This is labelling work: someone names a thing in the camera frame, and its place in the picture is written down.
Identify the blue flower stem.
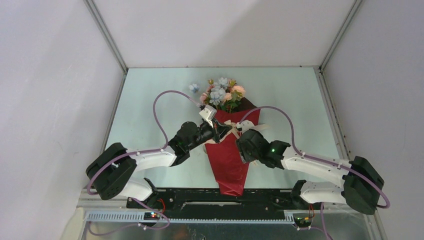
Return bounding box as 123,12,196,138
208,77,230,106

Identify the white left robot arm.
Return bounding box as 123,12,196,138
85,119,232,208

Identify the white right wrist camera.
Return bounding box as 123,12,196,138
235,120,255,134

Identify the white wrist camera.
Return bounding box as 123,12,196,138
199,105,217,128
235,120,255,134

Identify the pink rose stem with blue bud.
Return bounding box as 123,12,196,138
188,83,200,94

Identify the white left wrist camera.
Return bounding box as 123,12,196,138
199,105,217,128

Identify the circuit board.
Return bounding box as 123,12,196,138
293,217,313,231
143,211,161,221

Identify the red wrapping paper sheet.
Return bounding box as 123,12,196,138
204,97,256,197

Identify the left circuit board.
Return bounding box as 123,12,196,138
143,211,161,221

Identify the cream ribbon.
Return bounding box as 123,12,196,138
203,120,269,168

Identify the right circuit board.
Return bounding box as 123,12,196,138
293,217,313,231

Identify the peach rose stem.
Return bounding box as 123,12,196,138
220,79,246,113

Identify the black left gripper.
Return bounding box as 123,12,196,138
186,117,232,152

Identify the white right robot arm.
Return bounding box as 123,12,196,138
235,129,384,215

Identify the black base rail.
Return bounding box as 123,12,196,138
145,188,320,221

